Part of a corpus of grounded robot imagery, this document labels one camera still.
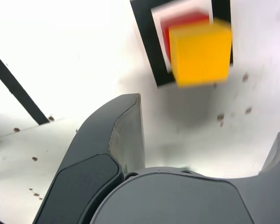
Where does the black tape square outline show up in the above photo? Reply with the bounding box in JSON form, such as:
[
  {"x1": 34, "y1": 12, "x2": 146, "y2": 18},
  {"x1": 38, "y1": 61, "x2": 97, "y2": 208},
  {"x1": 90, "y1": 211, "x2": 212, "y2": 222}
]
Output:
[{"x1": 130, "y1": 0, "x2": 234, "y2": 88}]

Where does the red wooden cube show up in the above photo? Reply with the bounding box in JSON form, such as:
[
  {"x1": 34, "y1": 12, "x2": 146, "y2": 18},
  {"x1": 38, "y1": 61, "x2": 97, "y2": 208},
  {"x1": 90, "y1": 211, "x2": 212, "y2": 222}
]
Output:
[{"x1": 160, "y1": 10, "x2": 212, "y2": 63}]

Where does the black tape strip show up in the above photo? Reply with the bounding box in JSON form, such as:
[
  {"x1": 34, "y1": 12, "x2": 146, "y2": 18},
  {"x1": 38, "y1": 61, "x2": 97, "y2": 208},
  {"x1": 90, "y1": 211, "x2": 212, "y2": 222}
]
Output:
[{"x1": 0, "y1": 48, "x2": 49, "y2": 126}]

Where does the yellow wooden cube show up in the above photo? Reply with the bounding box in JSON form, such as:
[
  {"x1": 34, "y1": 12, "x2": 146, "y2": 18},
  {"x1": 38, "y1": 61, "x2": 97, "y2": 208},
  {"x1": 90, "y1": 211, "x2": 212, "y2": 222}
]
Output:
[{"x1": 168, "y1": 20, "x2": 233, "y2": 89}]

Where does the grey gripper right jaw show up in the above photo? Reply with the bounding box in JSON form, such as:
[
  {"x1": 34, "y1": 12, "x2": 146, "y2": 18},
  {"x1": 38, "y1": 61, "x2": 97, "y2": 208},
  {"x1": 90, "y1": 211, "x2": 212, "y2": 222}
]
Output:
[{"x1": 90, "y1": 126, "x2": 280, "y2": 224}]

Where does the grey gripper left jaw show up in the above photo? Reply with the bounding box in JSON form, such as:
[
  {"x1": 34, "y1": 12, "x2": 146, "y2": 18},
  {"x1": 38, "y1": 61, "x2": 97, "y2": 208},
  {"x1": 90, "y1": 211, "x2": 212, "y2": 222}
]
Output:
[{"x1": 32, "y1": 93, "x2": 147, "y2": 224}]

